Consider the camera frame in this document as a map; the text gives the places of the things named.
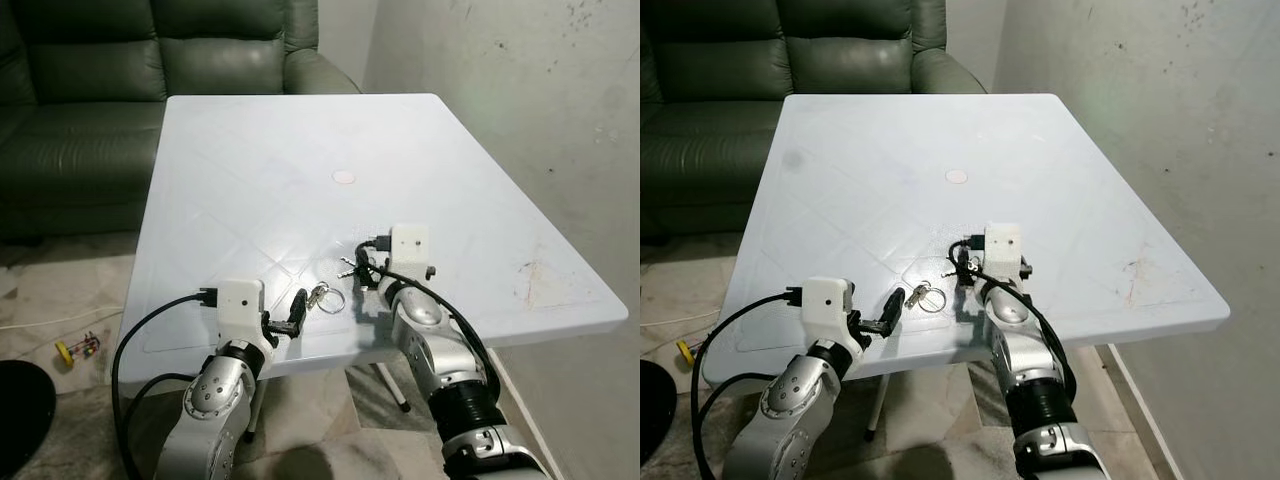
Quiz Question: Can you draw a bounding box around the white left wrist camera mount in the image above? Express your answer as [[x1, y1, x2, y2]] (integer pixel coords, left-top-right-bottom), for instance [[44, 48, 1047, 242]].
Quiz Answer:
[[803, 277, 854, 347], [215, 279, 267, 347]]

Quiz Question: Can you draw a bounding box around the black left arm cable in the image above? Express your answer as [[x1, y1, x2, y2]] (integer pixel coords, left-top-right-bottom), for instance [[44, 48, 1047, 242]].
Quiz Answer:
[[690, 288, 806, 480], [110, 288, 219, 480]]

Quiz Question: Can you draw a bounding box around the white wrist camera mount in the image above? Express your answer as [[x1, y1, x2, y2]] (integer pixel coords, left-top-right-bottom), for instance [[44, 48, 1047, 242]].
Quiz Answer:
[[985, 223, 1029, 281], [803, 277, 854, 347], [388, 224, 432, 283], [215, 279, 267, 347]]

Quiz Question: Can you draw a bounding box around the brass key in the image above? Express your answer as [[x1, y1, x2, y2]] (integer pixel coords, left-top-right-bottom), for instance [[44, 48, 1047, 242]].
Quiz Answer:
[[305, 282, 347, 313], [903, 282, 947, 312]]

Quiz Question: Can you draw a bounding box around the white plastic table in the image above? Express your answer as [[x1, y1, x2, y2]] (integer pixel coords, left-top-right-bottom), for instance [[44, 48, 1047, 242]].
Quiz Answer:
[[118, 93, 631, 443], [700, 93, 1231, 443]]

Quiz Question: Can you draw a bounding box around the dark green leather sofa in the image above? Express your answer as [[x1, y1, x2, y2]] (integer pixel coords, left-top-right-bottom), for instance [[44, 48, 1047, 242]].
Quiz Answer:
[[0, 0, 361, 246], [640, 0, 986, 246]]

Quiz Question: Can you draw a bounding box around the black round base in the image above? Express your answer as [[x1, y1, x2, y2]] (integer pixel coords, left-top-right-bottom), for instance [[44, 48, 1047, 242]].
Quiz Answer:
[[640, 360, 677, 469], [0, 360, 57, 479]]

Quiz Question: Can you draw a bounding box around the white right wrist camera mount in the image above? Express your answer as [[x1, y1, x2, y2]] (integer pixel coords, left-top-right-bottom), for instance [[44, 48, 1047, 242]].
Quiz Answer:
[[388, 224, 432, 283], [985, 223, 1029, 281]]

